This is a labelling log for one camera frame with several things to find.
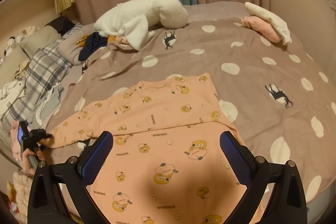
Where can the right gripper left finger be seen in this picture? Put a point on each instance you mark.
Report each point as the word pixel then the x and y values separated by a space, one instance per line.
pixel 81 171

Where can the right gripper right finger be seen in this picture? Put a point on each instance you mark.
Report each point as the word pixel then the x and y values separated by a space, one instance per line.
pixel 252 172

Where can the pink cartoon baby romper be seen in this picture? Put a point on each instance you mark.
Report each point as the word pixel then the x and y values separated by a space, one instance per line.
pixel 166 164

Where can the folded pink white clothes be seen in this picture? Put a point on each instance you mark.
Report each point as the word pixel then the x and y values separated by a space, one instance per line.
pixel 270 25

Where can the person's left hand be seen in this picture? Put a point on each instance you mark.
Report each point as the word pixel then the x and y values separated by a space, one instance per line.
pixel 23 158

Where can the grey blue folded garment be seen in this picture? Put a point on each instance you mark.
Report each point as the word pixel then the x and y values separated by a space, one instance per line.
pixel 45 107

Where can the mauve spotted duvet cover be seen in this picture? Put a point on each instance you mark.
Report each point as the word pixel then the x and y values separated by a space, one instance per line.
pixel 280 102

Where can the plaid grey pillow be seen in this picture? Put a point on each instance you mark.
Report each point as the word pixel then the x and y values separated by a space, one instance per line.
pixel 46 69

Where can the beige pillow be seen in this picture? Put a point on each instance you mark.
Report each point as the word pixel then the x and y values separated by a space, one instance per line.
pixel 39 40

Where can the mauve pillow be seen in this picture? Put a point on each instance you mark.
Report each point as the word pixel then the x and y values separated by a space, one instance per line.
pixel 70 51

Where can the orange garment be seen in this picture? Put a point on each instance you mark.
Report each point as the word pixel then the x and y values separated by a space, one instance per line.
pixel 82 41

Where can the navy blue garment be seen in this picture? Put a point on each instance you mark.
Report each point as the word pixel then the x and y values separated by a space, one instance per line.
pixel 93 43

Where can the white fluffy blanket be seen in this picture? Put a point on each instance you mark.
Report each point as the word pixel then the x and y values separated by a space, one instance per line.
pixel 132 20

